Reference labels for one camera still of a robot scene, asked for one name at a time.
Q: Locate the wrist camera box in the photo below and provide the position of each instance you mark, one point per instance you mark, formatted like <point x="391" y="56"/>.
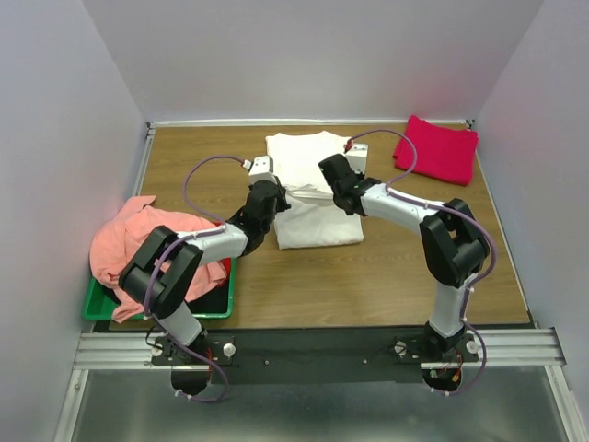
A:
<point x="260" y="169"/>
<point x="356" y="155"/>

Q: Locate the green plastic bin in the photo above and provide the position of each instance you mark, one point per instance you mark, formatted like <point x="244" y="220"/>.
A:
<point x="218" y="304"/>

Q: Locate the aluminium table edge rail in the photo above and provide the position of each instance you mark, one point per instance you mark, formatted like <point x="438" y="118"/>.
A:
<point x="144" y="158"/>

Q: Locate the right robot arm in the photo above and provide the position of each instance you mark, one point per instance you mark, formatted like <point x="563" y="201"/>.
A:
<point x="454" y="246"/>

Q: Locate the salmon pink t-shirt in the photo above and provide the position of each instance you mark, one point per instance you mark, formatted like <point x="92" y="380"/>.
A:
<point x="119" y="239"/>

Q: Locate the aluminium front frame rail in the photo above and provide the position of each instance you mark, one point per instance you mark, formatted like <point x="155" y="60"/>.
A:
<point x="119" y="351"/>

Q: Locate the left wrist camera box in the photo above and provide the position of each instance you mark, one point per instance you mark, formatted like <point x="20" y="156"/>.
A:
<point x="260" y="169"/>

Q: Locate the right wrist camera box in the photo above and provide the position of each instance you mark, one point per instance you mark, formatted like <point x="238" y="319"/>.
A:
<point x="356" y="155"/>

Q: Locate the white printed t-shirt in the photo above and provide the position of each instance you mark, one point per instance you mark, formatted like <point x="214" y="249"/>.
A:
<point x="313" y="220"/>

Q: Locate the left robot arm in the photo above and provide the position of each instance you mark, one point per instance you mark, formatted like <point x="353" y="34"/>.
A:
<point x="161" y="271"/>

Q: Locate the red t-shirt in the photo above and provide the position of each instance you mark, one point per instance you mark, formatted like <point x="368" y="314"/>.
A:
<point x="227" y="265"/>

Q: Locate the folded magenta t-shirt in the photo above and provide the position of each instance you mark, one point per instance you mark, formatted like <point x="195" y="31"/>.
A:
<point x="442" y="153"/>

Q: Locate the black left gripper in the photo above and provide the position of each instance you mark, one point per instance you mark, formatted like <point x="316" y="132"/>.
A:
<point x="282" y="200"/>

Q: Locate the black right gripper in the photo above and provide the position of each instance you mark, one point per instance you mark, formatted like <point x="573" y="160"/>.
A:
<point x="359" y="176"/>

